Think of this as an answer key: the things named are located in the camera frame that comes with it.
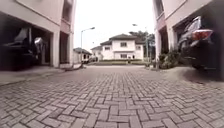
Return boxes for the small house with dark roof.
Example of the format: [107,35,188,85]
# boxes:
[73,47,93,64]

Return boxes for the pale building with carport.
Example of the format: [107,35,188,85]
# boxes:
[152,0,224,68]

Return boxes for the trees behind white house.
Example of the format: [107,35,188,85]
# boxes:
[129,30,156,61]

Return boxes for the pale building with open garage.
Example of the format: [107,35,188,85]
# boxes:
[0,0,77,70]

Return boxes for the low hedge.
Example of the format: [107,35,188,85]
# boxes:
[88,59,148,66]

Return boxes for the concrete driveway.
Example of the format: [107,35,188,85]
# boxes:
[0,65,83,87]

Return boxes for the street lamp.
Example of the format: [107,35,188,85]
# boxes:
[131,23,150,63]
[80,26,96,64]

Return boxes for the grey brick paved road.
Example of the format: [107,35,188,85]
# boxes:
[0,64,224,128]

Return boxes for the dark car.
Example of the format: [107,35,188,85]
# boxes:
[177,15,222,71]

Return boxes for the dark vehicle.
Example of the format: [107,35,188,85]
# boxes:
[0,27,45,70]

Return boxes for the green bushes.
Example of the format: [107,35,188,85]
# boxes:
[156,49,183,70]

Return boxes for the white house with dark roof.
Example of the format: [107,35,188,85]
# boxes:
[90,33,146,62]

